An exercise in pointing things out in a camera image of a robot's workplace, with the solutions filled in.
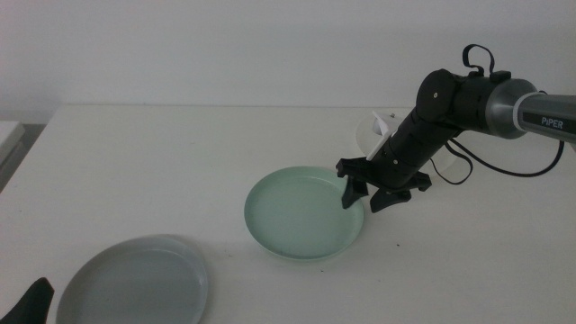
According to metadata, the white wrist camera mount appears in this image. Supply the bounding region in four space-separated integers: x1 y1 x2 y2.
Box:
365 110 400 162

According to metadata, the short black cable loop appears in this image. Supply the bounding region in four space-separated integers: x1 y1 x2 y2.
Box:
428 139 474 186

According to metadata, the grey shallow bowl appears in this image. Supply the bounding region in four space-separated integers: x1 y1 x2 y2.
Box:
55 234 209 324

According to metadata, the long black cable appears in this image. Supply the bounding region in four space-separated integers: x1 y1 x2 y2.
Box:
447 137 565 178

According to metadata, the black cable loop on wrist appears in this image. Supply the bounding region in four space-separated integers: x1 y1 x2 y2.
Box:
462 43 497 77

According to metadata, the pale green shallow bowl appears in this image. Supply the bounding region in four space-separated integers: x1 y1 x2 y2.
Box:
243 166 365 262

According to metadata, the white shallow bowl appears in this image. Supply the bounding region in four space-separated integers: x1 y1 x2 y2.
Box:
355 110 461 181

